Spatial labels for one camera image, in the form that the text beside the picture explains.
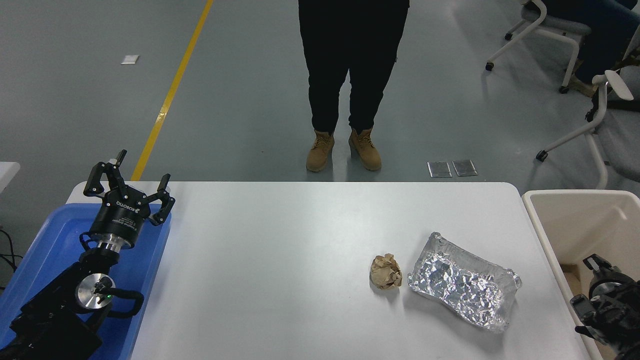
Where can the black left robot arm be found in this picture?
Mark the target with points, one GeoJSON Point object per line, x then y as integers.
{"type": "Point", "coordinates": [50, 312]}

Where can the standing person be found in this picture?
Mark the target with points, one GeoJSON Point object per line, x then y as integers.
{"type": "Point", "coordinates": [350, 60]}

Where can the blue plastic tray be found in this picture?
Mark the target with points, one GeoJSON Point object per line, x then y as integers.
{"type": "Point", "coordinates": [55, 235]}

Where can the silver foil tray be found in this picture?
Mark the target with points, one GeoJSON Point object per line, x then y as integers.
{"type": "Point", "coordinates": [462, 285]}

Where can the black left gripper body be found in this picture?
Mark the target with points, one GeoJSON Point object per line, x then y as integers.
{"type": "Point", "coordinates": [122, 217]}

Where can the brown cardboard piece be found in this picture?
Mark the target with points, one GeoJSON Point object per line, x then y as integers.
{"type": "Point", "coordinates": [570, 280]}

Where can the large pale bin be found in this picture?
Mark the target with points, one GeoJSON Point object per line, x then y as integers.
{"type": "Point", "coordinates": [580, 225]}

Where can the crumpled tan paper ball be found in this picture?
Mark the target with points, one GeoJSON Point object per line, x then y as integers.
{"type": "Point", "coordinates": [386, 272]}

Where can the silver floor plate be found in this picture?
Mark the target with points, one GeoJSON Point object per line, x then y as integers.
{"type": "Point", "coordinates": [464, 168]}
{"type": "Point", "coordinates": [439, 169]}

